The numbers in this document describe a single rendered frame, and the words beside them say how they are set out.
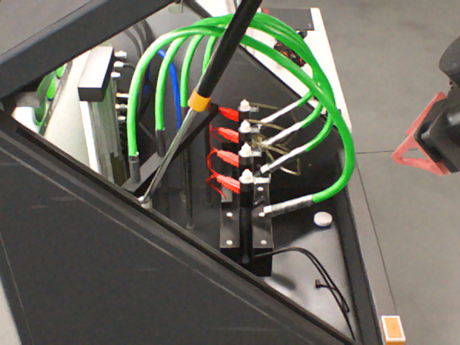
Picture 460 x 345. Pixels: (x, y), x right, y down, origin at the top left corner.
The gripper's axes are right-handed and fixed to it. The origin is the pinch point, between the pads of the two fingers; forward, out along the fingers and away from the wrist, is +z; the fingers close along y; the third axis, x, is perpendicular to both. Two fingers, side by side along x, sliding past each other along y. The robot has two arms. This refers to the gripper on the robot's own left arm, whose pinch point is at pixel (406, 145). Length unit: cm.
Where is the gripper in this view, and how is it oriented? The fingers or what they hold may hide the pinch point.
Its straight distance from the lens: 88.1
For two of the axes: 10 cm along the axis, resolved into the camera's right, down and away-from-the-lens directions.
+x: 6.8, 7.1, 2.0
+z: -4.9, 2.3, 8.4
